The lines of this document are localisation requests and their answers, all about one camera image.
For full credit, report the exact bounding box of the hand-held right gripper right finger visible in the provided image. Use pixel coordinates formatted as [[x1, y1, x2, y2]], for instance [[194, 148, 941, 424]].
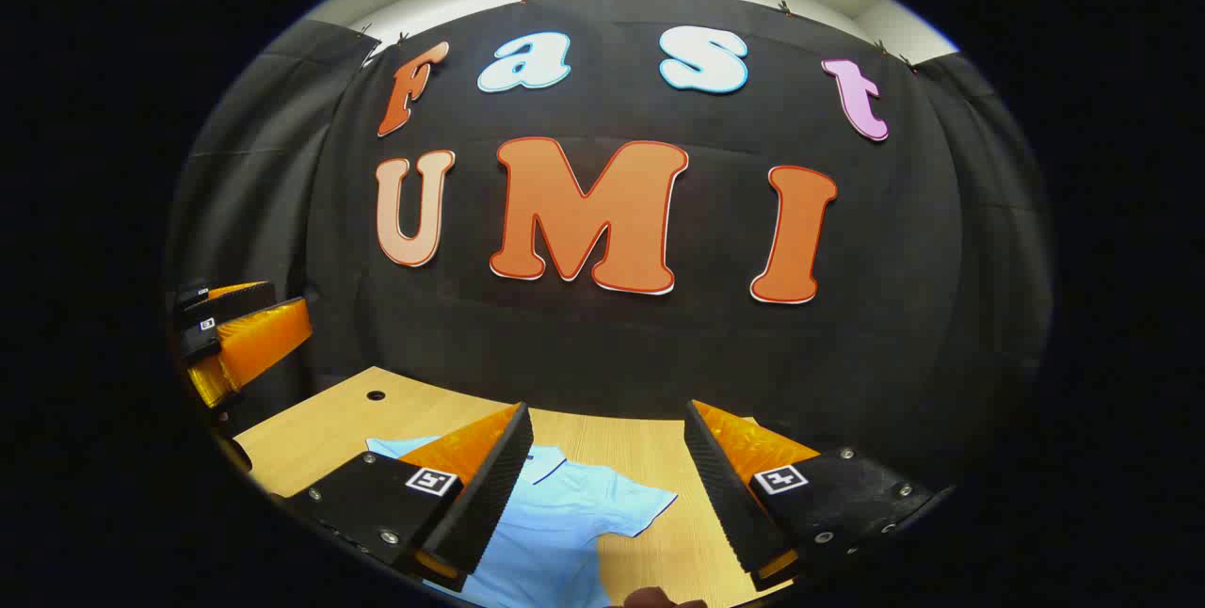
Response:
[[683, 399, 954, 592]]

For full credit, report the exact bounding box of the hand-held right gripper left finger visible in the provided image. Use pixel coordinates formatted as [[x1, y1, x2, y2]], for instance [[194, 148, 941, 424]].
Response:
[[281, 403, 534, 592]]

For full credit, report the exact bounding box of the light blue T-shirt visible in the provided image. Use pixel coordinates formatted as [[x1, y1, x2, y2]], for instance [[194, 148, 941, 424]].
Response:
[[365, 437, 679, 608]]

